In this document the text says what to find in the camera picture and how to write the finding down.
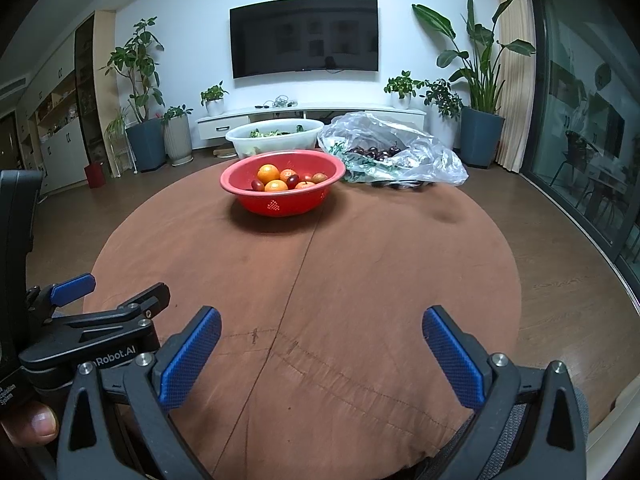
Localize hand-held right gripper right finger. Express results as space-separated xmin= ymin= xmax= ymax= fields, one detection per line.
xmin=421 ymin=305 xmax=588 ymax=480

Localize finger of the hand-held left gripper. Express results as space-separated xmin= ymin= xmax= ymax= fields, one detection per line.
xmin=25 ymin=273 xmax=97 ymax=322
xmin=47 ymin=282 xmax=172 ymax=343

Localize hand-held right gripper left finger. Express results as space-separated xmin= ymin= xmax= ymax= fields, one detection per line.
xmin=56 ymin=305 xmax=223 ymax=480

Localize red plastic basin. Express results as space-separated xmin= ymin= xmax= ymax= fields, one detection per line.
xmin=220 ymin=150 xmax=346 ymax=217

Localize person's left hand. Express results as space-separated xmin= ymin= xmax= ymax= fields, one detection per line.
xmin=0 ymin=400 xmax=61 ymax=448

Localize red waste bin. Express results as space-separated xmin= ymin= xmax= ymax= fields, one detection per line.
xmin=84 ymin=162 xmax=107 ymax=189

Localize brown wooden door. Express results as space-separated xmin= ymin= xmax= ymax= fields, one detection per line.
xmin=0 ymin=112 xmax=23 ymax=171

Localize grass plant on white stand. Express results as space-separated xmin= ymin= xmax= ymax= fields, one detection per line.
xmin=105 ymin=107 xmax=137 ymax=178

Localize leafy tree in dark pot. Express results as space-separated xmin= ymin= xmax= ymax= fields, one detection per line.
xmin=107 ymin=17 xmax=167 ymax=173

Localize small plant in ribbed pot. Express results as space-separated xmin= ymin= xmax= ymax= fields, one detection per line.
xmin=161 ymin=105 xmax=194 ymax=166

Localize cream sofa edge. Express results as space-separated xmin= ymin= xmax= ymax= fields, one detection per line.
xmin=585 ymin=360 xmax=640 ymax=456

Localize white plastic basin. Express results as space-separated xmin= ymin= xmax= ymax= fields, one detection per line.
xmin=225 ymin=119 xmax=325 ymax=160

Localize white television cabinet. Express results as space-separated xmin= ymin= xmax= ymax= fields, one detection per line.
xmin=196 ymin=105 xmax=428 ymax=142

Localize clear plastic bag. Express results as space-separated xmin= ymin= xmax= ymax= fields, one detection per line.
xmin=317 ymin=112 xmax=469 ymax=188

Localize small plant in white pot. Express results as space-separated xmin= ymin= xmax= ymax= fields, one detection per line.
xmin=200 ymin=80 xmax=230 ymax=116
xmin=384 ymin=70 xmax=426 ymax=109

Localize green leafy vegetables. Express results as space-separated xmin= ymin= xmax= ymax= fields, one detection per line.
xmin=248 ymin=125 xmax=306 ymax=140

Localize pile of dark cherries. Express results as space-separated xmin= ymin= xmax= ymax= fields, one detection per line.
xmin=346 ymin=144 xmax=402 ymax=162

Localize large-leaf plant in blue pot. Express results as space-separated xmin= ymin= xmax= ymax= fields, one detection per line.
xmin=412 ymin=0 xmax=537 ymax=169

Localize bushy plant in tall pot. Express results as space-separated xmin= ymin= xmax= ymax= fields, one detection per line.
xmin=419 ymin=78 xmax=463 ymax=151

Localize glass sliding door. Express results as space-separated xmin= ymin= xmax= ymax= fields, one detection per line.
xmin=520 ymin=0 xmax=640 ymax=306

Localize beige curtain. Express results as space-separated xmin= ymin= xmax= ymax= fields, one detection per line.
xmin=495 ymin=0 xmax=531 ymax=173

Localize tangle of cables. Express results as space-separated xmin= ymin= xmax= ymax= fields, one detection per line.
xmin=255 ymin=95 xmax=300 ymax=109

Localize black wall television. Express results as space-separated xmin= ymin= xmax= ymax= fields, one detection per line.
xmin=229 ymin=0 xmax=379 ymax=80

